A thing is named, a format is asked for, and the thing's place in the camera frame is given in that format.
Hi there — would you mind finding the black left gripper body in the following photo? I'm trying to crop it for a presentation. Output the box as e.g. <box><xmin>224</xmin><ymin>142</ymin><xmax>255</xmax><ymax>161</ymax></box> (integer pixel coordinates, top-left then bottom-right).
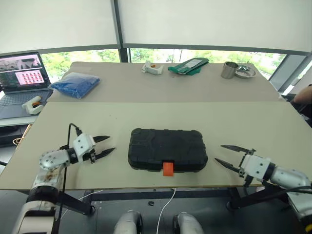
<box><xmin>82</xmin><ymin>148</ymin><xmax>97</xmax><ymax>164</ymax></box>

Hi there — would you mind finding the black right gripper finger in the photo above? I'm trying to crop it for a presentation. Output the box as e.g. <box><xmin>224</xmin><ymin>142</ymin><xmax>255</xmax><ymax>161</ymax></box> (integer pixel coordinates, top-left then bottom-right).
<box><xmin>214</xmin><ymin>157</ymin><xmax>242</xmax><ymax>173</ymax></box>
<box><xmin>220</xmin><ymin>144</ymin><xmax>252</xmax><ymax>155</ymax></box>

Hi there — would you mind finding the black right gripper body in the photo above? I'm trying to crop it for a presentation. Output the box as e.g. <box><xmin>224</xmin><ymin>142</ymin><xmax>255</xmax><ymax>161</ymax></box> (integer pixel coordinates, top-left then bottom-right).
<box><xmin>238</xmin><ymin>148</ymin><xmax>257</xmax><ymax>188</ymax></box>

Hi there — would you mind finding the black plastic tool case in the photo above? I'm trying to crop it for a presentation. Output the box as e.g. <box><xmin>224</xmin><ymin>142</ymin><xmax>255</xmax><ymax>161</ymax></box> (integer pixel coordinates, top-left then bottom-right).
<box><xmin>127</xmin><ymin>128</ymin><xmax>209</xmax><ymax>177</ymax></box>

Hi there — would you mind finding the orange case latch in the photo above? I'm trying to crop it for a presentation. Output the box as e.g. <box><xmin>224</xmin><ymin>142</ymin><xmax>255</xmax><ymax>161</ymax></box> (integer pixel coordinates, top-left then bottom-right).
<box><xmin>162</xmin><ymin>161</ymin><xmax>175</xmax><ymax>177</ymax></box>

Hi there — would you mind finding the blue plastic bag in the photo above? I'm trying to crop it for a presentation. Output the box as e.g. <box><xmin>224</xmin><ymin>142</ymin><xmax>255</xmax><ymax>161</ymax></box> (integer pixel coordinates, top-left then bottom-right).
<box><xmin>48</xmin><ymin>72</ymin><xmax>101</xmax><ymax>100</ymax></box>

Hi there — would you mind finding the grey rounded robot leg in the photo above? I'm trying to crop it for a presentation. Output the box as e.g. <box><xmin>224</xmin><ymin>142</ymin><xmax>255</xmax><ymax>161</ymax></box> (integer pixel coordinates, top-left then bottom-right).
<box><xmin>113</xmin><ymin>210</ymin><xmax>143</xmax><ymax>234</ymax></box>
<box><xmin>172</xmin><ymin>212</ymin><xmax>204</xmax><ymax>234</ymax></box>

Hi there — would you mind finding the white handheld gripper with orange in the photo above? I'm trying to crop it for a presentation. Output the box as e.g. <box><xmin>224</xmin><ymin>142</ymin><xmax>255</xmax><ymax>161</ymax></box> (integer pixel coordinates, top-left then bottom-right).
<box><xmin>21</xmin><ymin>95</ymin><xmax>45</xmax><ymax>116</ymax></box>
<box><xmin>140</xmin><ymin>60</ymin><xmax>164</xmax><ymax>76</ymax></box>

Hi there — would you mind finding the steel dish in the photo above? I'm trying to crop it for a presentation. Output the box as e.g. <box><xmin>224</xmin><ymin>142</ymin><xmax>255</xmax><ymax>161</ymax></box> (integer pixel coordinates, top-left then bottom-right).
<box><xmin>234</xmin><ymin>65</ymin><xmax>257</xmax><ymax>79</ymax></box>

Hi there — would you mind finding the steel cup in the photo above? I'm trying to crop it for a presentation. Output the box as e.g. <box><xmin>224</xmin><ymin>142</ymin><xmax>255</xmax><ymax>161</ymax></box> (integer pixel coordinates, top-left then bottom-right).
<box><xmin>220</xmin><ymin>61</ymin><xmax>239</xmax><ymax>79</ymax></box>

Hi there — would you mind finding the green plastic package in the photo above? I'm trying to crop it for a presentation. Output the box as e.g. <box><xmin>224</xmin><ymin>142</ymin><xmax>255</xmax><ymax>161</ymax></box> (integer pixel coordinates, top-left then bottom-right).
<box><xmin>167</xmin><ymin>57</ymin><xmax>210</xmax><ymax>77</ymax></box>

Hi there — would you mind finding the open grey laptop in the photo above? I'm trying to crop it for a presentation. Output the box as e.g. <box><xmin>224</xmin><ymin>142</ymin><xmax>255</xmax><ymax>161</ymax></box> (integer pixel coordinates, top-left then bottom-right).
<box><xmin>0</xmin><ymin>51</ymin><xmax>54</xmax><ymax>120</ymax></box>

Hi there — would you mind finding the white roller blind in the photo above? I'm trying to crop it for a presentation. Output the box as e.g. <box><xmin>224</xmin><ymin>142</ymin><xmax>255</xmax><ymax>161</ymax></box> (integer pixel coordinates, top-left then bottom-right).
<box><xmin>117</xmin><ymin>0</ymin><xmax>312</xmax><ymax>54</ymax></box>
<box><xmin>0</xmin><ymin>0</ymin><xmax>119</xmax><ymax>54</ymax></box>

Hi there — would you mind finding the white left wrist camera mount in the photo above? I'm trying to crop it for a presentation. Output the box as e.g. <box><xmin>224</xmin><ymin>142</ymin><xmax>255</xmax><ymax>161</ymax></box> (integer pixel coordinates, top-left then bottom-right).
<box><xmin>72</xmin><ymin>133</ymin><xmax>97</xmax><ymax>164</ymax></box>

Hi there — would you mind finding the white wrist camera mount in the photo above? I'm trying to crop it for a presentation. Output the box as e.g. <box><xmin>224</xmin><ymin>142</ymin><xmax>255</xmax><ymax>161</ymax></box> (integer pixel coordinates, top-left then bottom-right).
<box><xmin>239</xmin><ymin>154</ymin><xmax>273</xmax><ymax>183</ymax></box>
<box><xmin>72</xmin><ymin>133</ymin><xmax>97</xmax><ymax>164</ymax></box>

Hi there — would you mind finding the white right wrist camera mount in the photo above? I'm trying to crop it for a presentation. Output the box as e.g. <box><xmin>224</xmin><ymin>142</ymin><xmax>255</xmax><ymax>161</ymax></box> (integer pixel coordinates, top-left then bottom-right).
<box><xmin>239</xmin><ymin>154</ymin><xmax>273</xmax><ymax>183</ymax></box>

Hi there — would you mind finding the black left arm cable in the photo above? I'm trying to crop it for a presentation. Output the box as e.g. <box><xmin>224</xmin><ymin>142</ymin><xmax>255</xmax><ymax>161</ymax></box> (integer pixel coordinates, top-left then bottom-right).
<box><xmin>51</xmin><ymin>122</ymin><xmax>82</xmax><ymax>234</ymax></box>

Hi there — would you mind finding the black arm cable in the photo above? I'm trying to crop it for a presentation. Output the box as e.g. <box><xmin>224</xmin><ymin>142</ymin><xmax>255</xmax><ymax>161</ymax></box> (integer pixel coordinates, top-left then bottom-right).
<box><xmin>277</xmin><ymin>185</ymin><xmax>312</xmax><ymax>196</ymax></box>
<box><xmin>51</xmin><ymin>122</ymin><xmax>82</xmax><ymax>234</ymax></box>

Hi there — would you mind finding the thin white floor cable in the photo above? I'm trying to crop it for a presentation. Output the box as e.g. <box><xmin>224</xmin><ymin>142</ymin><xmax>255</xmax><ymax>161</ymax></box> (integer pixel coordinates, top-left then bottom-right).
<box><xmin>78</xmin><ymin>189</ymin><xmax>104</xmax><ymax>200</ymax></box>

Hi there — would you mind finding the black table frame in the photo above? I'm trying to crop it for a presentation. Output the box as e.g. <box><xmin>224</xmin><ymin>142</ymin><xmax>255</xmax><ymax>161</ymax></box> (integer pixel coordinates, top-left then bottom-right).
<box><xmin>56</xmin><ymin>182</ymin><xmax>291</xmax><ymax>215</ymax></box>

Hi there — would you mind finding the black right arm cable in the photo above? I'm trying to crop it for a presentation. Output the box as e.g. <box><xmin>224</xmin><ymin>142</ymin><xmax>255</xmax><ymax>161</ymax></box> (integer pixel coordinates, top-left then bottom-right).
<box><xmin>277</xmin><ymin>185</ymin><xmax>312</xmax><ymax>196</ymax></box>

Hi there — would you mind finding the orange coiled cable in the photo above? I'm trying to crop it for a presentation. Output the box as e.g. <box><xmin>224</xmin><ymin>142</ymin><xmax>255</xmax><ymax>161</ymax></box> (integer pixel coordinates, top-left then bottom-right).
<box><xmin>13</xmin><ymin>123</ymin><xmax>33</xmax><ymax>146</ymax></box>

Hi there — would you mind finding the dark window frame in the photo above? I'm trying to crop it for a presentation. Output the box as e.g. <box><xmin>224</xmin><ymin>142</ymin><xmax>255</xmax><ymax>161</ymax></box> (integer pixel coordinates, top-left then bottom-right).
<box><xmin>0</xmin><ymin>0</ymin><xmax>312</xmax><ymax>64</ymax></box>

